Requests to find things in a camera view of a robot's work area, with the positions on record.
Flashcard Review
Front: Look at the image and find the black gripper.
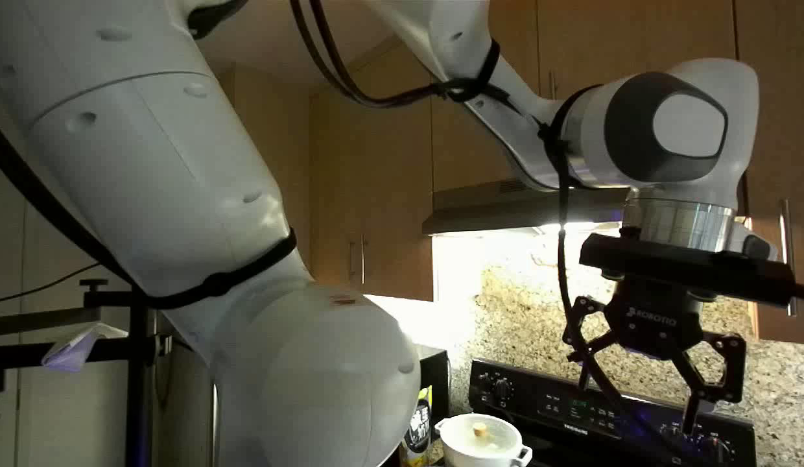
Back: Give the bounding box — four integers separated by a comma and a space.
562, 272, 749, 436

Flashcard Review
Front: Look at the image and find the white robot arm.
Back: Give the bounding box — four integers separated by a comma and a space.
0, 0, 761, 467

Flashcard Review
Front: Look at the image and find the black electric stove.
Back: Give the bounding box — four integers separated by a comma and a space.
469, 362, 758, 467

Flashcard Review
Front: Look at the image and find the steel range hood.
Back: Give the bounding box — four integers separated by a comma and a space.
422, 179, 627, 233

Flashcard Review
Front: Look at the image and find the white lidded pot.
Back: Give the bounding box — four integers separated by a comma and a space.
437, 414, 534, 467

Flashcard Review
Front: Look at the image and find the yellow black snack bag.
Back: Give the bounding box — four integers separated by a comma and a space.
400, 387, 443, 467

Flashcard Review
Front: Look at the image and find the black metal stand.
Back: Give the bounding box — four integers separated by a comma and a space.
0, 281, 158, 467

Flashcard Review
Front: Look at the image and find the white folded paper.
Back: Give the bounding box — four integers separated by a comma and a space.
41, 324, 125, 374

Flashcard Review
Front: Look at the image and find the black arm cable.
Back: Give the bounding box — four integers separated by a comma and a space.
289, 0, 673, 451

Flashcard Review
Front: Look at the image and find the brown right wall cabinet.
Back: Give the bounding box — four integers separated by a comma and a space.
735, 0, 804, 348

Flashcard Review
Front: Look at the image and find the brown wall cabinet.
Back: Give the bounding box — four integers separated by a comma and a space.
735, 0, 804, 348
208, 0, 735, 302

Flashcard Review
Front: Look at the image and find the brown upper wall cabinet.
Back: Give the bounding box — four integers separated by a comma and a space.
208, 0, 735, 302

